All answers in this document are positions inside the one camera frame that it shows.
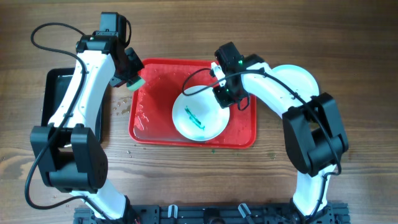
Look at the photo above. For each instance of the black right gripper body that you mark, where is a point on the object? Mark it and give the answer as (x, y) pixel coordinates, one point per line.
(227, 95)

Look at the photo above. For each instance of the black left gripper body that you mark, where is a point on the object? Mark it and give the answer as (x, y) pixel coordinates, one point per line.
(125, 70)

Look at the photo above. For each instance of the green yellow scrub sponge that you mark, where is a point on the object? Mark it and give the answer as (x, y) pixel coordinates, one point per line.
(135, 83)

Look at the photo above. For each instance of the white plate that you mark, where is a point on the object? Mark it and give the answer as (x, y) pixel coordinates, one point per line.
(298, 79)
(197, 115)

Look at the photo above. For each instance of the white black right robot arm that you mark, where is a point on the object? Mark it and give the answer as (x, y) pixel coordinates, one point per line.
(314, 135)

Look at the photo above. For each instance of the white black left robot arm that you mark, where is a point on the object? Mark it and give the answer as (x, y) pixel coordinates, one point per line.
(67, 153)

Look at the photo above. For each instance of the red plastic tray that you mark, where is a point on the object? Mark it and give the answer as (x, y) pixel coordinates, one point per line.
(151, 109)

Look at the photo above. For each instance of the black soapy water tray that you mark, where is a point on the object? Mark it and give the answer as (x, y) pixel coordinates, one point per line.
(57, 82)

